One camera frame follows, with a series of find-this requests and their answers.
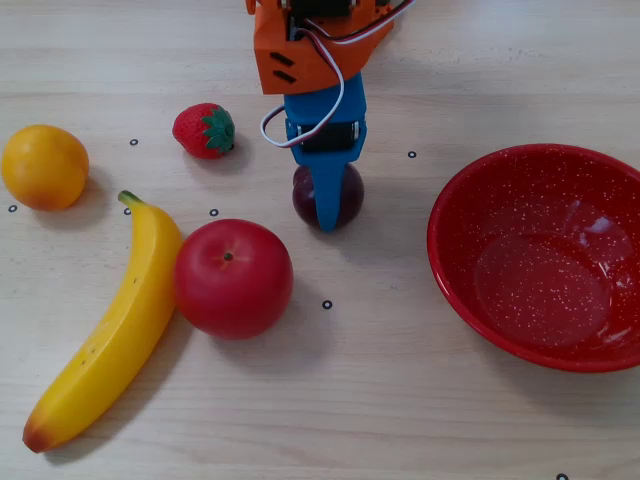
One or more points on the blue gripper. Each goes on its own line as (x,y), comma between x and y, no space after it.
(327,156)

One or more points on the dark purple plum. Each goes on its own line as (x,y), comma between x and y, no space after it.
(353,195)

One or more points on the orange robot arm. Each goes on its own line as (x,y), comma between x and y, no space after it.
(300,65)

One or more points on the red speckled bowl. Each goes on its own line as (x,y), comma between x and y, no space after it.
(535,280)

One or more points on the red apple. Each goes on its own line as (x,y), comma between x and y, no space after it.
(232,295)

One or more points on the red strawberry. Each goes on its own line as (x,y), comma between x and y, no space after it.
(192,130)

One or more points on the yellow banana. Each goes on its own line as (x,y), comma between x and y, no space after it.
(125,310)

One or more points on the orange fruit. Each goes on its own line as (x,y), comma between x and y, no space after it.
(45,167)

